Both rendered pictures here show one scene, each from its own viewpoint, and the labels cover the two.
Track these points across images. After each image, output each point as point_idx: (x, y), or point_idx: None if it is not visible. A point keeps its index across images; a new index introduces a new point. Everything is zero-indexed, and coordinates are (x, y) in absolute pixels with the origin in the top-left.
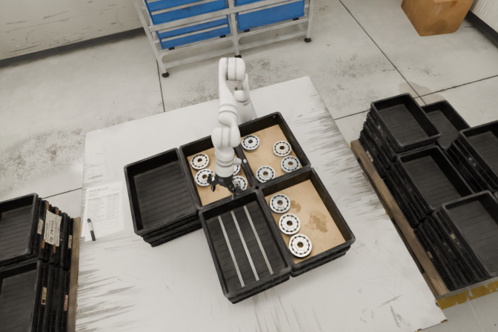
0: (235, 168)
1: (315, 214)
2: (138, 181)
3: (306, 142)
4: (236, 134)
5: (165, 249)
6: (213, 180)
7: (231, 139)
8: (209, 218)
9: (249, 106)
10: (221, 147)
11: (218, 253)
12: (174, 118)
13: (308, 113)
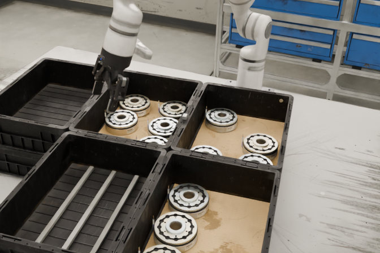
0: (169, 129)
1: (233, 248)
2: (47, 90)
3: (320, 182)
4: None
5: (2, 182)
6: (127, 126)
7: None
8: (78, 161)
9: (256, 77)
10: None
11: (42, 204)
12: (162, 74)
13: (357, 152)
